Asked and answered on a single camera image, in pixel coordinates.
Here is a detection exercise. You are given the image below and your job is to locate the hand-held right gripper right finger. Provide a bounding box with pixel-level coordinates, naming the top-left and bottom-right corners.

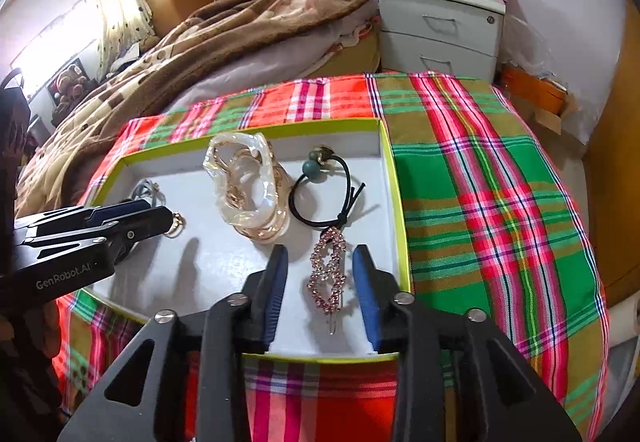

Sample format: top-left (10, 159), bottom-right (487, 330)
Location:
top-left (351, 245), bottom-right (583, 442)

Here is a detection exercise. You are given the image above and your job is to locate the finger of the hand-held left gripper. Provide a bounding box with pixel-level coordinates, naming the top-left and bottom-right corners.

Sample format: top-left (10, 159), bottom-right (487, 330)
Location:
top-left (14, 200), bottom-right (153, 243)
top-left (24, 205), bottom-right (174, 269)

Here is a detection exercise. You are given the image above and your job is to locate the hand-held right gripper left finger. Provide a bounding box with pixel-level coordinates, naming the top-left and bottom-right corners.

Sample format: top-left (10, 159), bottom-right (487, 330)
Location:
top-left (56, 245), bottom-right (290, 442)

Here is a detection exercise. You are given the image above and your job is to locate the small gold metal ring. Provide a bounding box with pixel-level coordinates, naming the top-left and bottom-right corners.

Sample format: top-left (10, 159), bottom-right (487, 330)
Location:
top-left (167, 212), bottom-right (188, 239)

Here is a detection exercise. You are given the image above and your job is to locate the blue spiral hair tie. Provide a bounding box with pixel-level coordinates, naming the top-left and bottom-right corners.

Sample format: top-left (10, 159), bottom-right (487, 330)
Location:
top-left (129, 178), bottom-right (166, 205)

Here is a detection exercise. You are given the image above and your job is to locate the rhinestone hair clip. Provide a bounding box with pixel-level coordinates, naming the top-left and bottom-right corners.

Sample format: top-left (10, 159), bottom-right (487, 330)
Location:
top-left (306, 225), bottom-right (357, 335)

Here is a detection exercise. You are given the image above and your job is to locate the yellow-green shallow cardboard box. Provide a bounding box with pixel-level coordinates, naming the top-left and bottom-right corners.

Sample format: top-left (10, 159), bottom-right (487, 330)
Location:
top-left (82, 118), bottom-right (415, 364)

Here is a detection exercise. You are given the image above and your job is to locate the cream pearly hair claw clip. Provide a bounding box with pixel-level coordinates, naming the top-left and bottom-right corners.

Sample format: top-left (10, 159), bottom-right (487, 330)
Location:
top-left (202, 132), bottom-right (292, 242)

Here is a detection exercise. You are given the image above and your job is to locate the black hair tie with beads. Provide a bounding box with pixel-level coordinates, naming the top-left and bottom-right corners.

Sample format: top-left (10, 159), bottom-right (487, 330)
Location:
top-left (289, 145), bottom-right (367, 228)

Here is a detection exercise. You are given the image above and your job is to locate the teddy bear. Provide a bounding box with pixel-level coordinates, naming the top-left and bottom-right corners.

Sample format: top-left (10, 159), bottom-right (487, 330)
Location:
top-left (46, 62), bottom-right (98, 113)

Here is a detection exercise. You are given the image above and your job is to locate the colourful plaid cloth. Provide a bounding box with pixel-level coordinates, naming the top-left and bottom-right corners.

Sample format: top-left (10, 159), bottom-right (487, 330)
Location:
top-left (52, 71), bottom-right (611, 442)

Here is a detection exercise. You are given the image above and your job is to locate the brown patterned blanket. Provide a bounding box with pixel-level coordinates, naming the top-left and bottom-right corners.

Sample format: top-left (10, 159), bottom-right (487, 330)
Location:
top-left (15, 0), bottom-right (376, 218)

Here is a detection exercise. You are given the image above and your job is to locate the dotted curtain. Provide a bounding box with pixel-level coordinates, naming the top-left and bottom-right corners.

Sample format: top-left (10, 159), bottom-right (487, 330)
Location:
top-left (89, 0), bottom-right (156, 80)

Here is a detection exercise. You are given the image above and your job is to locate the white paper roll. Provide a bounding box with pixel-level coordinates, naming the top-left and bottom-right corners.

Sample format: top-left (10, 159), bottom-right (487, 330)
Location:
top-left (607, 292), bottom-right (640, 348)

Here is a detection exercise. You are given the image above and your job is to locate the grey nightstand with drawers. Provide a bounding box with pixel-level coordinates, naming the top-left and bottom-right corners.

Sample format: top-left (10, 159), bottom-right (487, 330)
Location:
top-left (372, 0), bottom-right (507, 84)

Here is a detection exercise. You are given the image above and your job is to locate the orange storage box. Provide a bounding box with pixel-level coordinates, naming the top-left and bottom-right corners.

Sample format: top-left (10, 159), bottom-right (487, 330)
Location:
top-left (500, 65), bottom-right (568, 113)

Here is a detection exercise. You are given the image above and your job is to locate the wooden door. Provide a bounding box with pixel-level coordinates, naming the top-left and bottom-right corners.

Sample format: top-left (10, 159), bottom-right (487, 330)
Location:
top-left (582, 0), bottom-right (640, 308)

